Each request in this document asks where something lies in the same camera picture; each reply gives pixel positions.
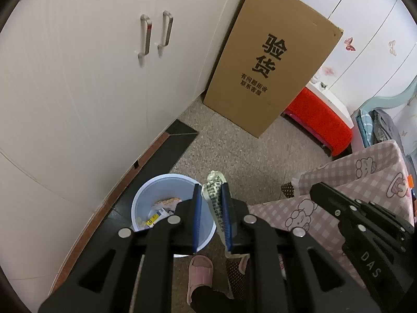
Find large brown cardboard box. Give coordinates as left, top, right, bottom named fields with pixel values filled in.
left=204, top=0, right=343, bottom=137

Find pink slipper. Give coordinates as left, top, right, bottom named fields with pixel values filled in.
left=187, top=254, right=214, bottom=305

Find red storage bench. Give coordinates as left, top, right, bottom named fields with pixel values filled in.
left=283, top=82, right=353, bottom=156

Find grey folded duvet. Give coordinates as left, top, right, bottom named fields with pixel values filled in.
left=370, top=109, right=401, bottom=144

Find teal bunk bed frame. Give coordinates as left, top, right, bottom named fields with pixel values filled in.
left=351, top=78, right=416, bottom=151

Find pink checkered tablecloth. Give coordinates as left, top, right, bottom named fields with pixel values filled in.
left=249, top=140, right=414, bottom=284

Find light blue trash bin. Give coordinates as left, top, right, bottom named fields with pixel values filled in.
left=131, top=174, right=216, bottom=251

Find newspaper wrapper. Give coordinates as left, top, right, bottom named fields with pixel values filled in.
left=201, top=170, right=249, bottom=259

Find white lower cabinet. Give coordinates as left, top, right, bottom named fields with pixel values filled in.
left=1, top=0, right=242, bottom=307

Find yellow white medicine box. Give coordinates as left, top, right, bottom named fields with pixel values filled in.
left=145, top=208, right=174, bottom=228

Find white wardrobe doors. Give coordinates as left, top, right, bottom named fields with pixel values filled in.
left=301, top=0, right=416, bottom=112

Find orange white plastic bag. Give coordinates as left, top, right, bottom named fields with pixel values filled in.
left=154, top=197, right=182, bottom=208

